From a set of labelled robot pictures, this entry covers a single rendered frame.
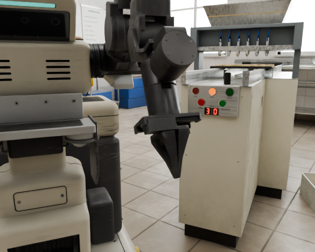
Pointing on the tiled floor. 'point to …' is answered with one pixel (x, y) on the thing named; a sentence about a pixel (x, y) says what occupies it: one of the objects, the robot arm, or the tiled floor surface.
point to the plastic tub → (314, 190)
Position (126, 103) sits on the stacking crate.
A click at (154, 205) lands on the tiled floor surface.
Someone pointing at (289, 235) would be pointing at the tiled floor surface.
